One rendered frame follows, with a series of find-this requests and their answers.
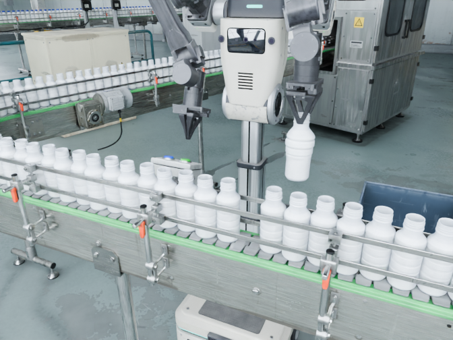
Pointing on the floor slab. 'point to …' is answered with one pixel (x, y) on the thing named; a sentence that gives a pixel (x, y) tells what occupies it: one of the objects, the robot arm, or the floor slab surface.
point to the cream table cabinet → (77, 53)
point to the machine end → (369, 65)
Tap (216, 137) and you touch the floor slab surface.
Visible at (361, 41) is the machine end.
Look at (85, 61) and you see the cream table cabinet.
